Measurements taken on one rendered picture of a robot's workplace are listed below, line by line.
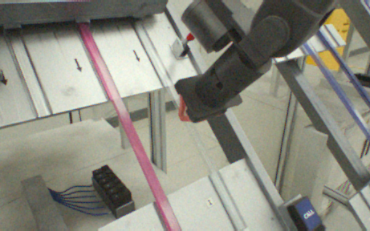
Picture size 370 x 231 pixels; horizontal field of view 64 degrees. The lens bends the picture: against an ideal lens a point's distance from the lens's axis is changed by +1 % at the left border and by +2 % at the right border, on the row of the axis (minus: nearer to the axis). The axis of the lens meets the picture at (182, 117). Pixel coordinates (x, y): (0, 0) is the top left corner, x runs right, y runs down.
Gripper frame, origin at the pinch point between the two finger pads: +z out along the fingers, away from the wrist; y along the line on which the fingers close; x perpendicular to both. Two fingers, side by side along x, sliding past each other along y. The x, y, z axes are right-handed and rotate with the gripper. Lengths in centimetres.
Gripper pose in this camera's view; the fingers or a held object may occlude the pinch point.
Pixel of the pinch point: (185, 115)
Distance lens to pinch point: 52.4
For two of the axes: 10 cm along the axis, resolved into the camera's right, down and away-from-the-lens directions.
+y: -8.0, 2.6, -5.4
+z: -4.3, 3.9, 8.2
